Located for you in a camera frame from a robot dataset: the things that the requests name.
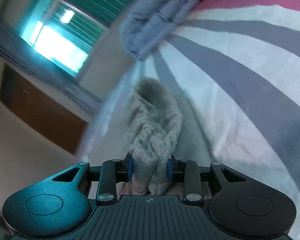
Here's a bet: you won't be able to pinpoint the grey side curtain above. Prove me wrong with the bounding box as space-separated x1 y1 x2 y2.
0 21 102 114

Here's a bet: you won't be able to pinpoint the grey-brown fleece pants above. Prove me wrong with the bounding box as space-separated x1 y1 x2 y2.
116 76 216 197

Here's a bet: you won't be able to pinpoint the striped pink grey bed sheet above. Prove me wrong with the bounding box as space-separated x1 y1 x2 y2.
77 0 300 239

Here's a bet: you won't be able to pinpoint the folded blue grey quilt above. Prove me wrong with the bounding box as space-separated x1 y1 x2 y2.
120 0 199 60

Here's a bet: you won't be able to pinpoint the brown wooden door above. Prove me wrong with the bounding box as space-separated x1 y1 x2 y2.
0 64 87 154

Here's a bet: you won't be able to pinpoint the window with green curtain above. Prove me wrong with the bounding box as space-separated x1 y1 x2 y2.
19 0 134 77

